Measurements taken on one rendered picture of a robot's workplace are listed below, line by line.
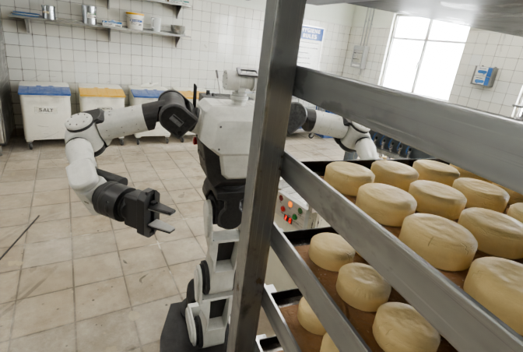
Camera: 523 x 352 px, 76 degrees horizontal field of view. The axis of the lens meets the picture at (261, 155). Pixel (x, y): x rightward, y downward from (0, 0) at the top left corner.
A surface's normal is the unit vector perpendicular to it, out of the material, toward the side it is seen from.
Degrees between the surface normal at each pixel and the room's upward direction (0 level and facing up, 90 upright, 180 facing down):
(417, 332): 0
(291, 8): 90
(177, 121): 99
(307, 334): 0
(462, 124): 90
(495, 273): 0
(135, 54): 90
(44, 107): 92
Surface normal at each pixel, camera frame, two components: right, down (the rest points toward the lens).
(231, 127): 0.36, 0.35
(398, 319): 0.12, -0.94
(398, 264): -0.93, 0.01
